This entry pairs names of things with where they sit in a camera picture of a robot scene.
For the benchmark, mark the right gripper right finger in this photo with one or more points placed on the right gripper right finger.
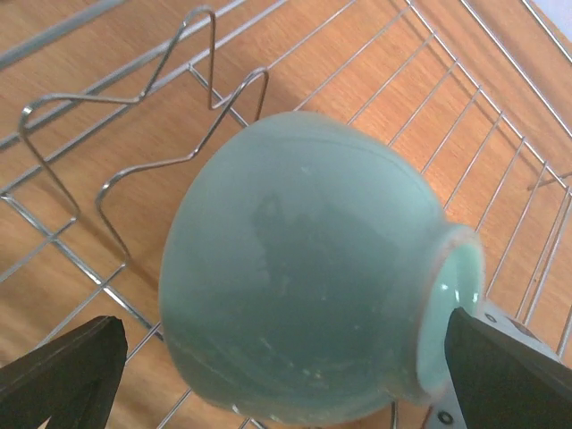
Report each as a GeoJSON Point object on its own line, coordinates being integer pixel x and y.
{"type": "Point", "coordinates": [502, 383]}

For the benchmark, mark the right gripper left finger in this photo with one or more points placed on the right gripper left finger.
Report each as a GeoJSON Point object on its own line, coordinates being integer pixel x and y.
{"type": "Point", "coordinates": [69, 382]}

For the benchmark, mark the plain mint green bowl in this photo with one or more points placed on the plain mint green bowl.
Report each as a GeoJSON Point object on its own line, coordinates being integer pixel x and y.
{"type": "Point", "coordinates": [309, 276]}

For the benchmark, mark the wire dish rack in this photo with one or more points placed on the wire dish rack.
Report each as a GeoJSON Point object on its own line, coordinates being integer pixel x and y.
{"type": "Point", "coordinates": [103, 130]}

